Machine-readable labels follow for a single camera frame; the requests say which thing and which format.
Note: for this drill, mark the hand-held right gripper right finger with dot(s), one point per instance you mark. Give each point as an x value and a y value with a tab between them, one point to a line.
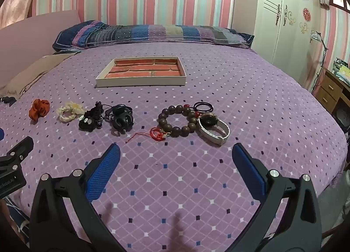
247	172

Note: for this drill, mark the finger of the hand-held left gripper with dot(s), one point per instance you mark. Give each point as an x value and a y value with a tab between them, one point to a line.
20	148
1	134

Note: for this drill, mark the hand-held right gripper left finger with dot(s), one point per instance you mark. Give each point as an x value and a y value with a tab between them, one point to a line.
105	171

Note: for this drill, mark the wristwatch with white band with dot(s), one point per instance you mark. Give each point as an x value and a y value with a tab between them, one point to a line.
216	131

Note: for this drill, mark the white tray with brick lining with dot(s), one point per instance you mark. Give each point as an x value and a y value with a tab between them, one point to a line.
142	71

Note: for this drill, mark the small dark cloth item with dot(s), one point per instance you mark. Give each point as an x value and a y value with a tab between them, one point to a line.
7	100

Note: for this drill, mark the orange fabric scrunchie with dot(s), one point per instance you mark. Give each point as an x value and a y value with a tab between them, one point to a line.
39	109

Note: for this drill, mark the purple checked bedspread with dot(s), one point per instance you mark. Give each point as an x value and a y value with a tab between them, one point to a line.
246	109

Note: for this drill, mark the tan folded blanket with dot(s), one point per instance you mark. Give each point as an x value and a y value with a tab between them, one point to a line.
35	71

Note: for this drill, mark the pink headboard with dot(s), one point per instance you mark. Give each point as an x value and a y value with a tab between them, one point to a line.
30	38

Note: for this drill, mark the wooden desk with drawers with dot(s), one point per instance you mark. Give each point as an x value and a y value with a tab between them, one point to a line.
332	88

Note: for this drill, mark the blue purple patchwork pillow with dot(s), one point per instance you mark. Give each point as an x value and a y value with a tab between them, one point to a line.
142	34

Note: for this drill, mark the white wardrobe with ornaments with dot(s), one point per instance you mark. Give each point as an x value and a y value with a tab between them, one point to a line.
284	30

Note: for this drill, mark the desk lamp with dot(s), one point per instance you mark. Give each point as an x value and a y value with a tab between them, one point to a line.
317	37

